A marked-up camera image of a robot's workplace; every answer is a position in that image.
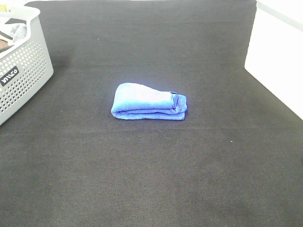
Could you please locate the grey perforated laundry basket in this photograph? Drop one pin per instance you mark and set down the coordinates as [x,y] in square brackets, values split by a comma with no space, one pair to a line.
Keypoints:
[24,67]

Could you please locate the black table cover cloth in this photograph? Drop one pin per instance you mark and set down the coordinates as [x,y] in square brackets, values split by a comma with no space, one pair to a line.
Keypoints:
[236,160]

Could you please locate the white plastic storage crate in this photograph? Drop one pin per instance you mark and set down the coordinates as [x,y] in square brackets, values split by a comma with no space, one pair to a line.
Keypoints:
[275,52]

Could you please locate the blue microfiber towel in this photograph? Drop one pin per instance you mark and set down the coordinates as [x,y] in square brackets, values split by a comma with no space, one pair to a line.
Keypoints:
[134,101]

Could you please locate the grey towel in basket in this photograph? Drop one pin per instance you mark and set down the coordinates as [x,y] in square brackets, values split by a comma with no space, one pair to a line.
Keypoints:
[13,33]

